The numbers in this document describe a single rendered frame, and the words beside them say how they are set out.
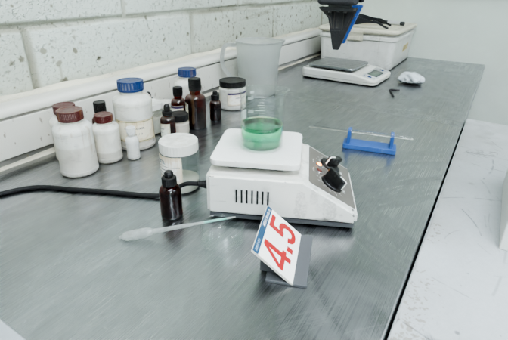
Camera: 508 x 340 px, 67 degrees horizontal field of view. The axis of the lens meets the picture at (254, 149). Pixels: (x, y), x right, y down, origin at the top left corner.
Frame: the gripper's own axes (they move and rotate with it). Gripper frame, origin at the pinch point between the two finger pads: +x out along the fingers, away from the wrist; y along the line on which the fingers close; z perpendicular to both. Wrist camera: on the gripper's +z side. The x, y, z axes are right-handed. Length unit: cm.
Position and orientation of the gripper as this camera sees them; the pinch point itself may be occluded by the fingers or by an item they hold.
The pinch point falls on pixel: (340, 26)
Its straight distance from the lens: 74.6
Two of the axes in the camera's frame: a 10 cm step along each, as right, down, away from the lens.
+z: -9.5, -1.4, 2.8
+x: -0.2, 9.2, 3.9
